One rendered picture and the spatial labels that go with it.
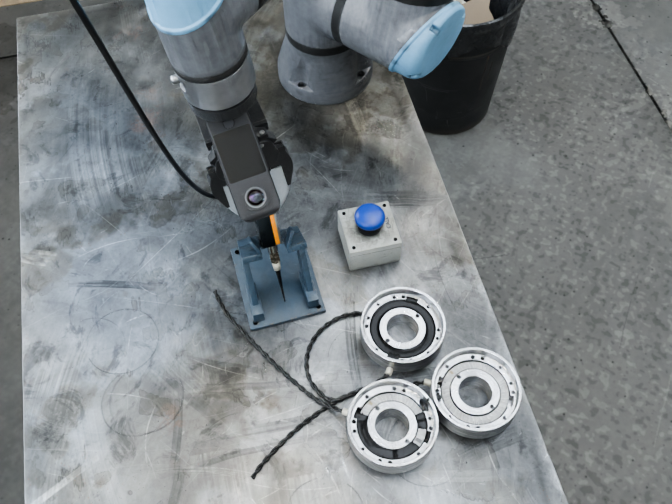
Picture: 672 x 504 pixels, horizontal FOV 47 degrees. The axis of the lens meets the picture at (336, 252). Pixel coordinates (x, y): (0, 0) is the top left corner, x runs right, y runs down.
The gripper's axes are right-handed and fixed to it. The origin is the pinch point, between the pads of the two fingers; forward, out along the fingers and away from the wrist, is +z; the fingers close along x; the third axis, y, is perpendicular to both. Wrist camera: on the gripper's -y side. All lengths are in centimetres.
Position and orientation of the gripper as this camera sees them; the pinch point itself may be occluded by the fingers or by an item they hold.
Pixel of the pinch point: (264, 212)
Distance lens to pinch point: 95.1
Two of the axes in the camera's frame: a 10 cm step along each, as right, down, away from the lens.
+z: 1.1, 5.1, 8.5
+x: -9.3, 3.5, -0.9
